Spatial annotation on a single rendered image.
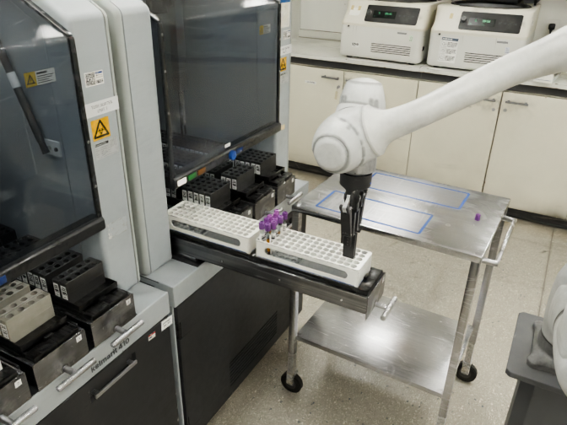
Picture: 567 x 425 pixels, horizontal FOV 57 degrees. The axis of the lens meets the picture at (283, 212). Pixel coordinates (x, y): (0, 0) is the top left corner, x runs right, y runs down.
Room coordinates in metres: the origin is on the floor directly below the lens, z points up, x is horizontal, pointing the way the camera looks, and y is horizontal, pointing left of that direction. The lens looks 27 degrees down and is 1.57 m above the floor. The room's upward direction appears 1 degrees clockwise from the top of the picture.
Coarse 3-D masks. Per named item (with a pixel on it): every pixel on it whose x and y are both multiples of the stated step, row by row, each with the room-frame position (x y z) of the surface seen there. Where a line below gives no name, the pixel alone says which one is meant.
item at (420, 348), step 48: (336, 192) 1.63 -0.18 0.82; (384, 192) 1.64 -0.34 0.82; (432, 192) 1.65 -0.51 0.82; (480, 192) 1.65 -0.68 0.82; (432, 240) 1.31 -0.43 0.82; (480, 240) 1.32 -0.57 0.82; (336, 336) 1.53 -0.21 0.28; (384, 336) 1.53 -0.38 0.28; (432, 336) 1.54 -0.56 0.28; (288, 384) 1.53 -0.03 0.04; (432, 384) 1.30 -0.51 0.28
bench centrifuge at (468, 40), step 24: (456, 0) 3.79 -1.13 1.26; (480, 0) 3.76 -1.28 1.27; (504, 0) 3.68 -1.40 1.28; (528, 0) 3.61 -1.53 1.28; (456, 24) 3.32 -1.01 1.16; (480, 24) 3.26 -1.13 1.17; (504, 24) 3.21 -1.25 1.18; (528, 24) 3.17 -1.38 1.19; (432, 48) 3.36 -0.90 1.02; (456, 48) 3.29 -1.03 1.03; (480, 48) 3.23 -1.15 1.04; (504, 48) 3.17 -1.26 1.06
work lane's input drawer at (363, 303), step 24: (192, 240) 1.31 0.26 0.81; (216, 264) 1.26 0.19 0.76; (240, 264) 1.22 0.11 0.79; (264, 264) 1.20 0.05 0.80; (288, 288) 1.15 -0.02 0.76; (312, 288) 1.12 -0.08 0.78; (336, 288) 1.09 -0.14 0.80; (360, 288) 1.07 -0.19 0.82; (360, 312) 1.05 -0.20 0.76; (384, 312) 1.06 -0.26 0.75
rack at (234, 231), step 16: (176, 208) 1.39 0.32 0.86; (192, 208) 1.41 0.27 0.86; (208, 208) 1.40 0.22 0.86; (176, 224) 1.37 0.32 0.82; (192, 224) 1.31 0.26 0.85; (208, 224) 1.30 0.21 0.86; (224, 224) 1.30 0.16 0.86; (240, 224) 1.30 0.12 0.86; (256, 224) 1.30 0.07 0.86; (224, 240) 1.31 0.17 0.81; (240, 240) 1.24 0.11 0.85
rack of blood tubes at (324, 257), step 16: (256, 240) 1.22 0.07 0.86; (272, 240) 1.22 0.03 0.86; (288, 240) 1.22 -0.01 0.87; (304, 240) 1.23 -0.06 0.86; (320, 240) 1.23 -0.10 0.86; (272, 256) 1.19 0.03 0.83; (288, 256) 1.20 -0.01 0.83; (304, 256) 1.15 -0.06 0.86; (320, 256) 1.15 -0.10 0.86; (336, 256) 1.15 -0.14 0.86; (368, 256) 1.14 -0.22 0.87; (320, 272) 1.13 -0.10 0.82; (336, 272) 1.15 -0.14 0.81; (352, 272) 1.09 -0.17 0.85; (368, 272) 1.15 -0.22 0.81
